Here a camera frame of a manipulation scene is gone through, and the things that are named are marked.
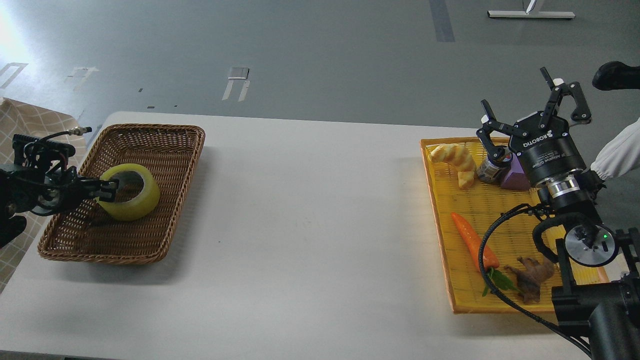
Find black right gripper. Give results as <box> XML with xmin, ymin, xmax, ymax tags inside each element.
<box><xmin>475</xmin><ymin>67</ymin><xmax>593</xmax><ymax>188</ymax></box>

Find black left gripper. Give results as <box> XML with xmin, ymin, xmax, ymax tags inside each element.
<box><xmin>30</xmin><ymin>177</ymin><xmax>120</xmax><ymax>217</ymax></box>

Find yellow tape roll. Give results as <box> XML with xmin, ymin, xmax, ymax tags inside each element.
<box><xmin>97</xmin><ymin>162</ymin><xmax>161</xmax><ymax>222</ymax></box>

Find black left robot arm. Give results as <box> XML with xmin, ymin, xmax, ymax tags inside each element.
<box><xmin>0</xmin><ymin>126</ymin><xmax>121</xmax><ymax>248</ymax></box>

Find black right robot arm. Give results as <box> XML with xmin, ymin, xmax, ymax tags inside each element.
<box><xmin>477</xmin><ymin>68</ymin><xmax>639</xmax><ymax>360</ymax></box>

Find brown wicker basket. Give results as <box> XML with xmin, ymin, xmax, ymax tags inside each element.
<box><xmin>38</xmin><ymin>124</ymin><xmax>206</xmax><ymax>265</ymax></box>

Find purple foam block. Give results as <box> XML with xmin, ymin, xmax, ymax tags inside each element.
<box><xmin>500</xmin><ymin>155</ymin><xmax>531</xmax><ymax>191</ymax></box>

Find small dark jar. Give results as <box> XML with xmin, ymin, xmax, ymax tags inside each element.
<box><xmin>476</xmin><ymin>150</ymin><xmax>513</xmax><ymax>184</ymax></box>

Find person leg white trousers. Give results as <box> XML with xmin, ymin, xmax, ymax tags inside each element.
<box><xmin>589</xmin><ymin>120</ymin><xmax>640</xmax><ymax>182</ymax></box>

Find toy croissant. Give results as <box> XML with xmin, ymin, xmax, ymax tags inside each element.
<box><xmin>429</xmin><ymin>143</ymin><xmax>477</xmax><ymax>190</ymax></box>

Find yellow plastic tray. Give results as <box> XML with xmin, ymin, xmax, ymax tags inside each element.
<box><xmin>420</xmin><ymin>137</ymin><xmax>610</xmax><ymax>315</ymax></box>

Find black shoe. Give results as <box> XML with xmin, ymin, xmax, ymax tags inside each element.
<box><xmin>591</xmin><ymin>61</ymin><xmax>640</xmax><ymax>91</ymax></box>

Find beige checkered cloth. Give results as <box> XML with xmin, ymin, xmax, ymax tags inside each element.
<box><xmin>0</xmin><ymin>97</ymin><xmax>79</xmax><ymax>290</ymax></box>

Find orange toy carrot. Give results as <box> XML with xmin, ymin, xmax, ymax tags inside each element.
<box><xmin>450</xmin><ymin>212</ymin><xmax>519</xmax><ymax>291</ymax></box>

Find white metal stand base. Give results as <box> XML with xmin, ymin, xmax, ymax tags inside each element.
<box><xmin>486</xmin><ymin>0</ymin><xmax>576</xmax><ymax>21</ymax></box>

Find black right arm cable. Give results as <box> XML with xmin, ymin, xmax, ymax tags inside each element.
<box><xmin>478</xmin><ymin>203</ymin><xmax>593</xmax><ymax>357</ymax></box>

